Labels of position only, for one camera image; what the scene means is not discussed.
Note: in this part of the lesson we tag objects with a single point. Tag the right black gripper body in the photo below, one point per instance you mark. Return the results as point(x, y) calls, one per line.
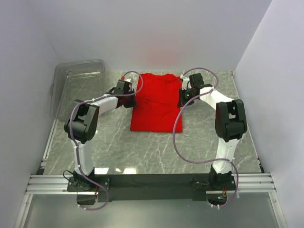
point(186, 95)

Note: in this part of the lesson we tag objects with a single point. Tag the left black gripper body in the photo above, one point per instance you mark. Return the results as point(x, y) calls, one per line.
point(130, 101)

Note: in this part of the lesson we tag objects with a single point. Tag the red t shirt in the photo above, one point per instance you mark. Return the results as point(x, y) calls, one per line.
point(157, 103)

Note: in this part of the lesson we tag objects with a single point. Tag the clear plastic bin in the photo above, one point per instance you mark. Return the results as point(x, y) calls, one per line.
point(81, 80)

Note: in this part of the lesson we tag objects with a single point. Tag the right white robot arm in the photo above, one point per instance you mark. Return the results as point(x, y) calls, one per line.
point(230, 124)

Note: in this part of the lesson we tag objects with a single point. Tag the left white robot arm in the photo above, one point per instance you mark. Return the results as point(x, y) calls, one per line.
point(82, 125)

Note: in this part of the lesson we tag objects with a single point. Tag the black base beam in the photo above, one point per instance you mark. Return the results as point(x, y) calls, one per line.
point(148, 187)

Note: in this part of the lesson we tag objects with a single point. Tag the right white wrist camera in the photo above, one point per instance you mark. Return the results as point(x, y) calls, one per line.
point(185, 82)

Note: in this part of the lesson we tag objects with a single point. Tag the aluminium rail frame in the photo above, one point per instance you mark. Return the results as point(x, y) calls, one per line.
point(57, 184)

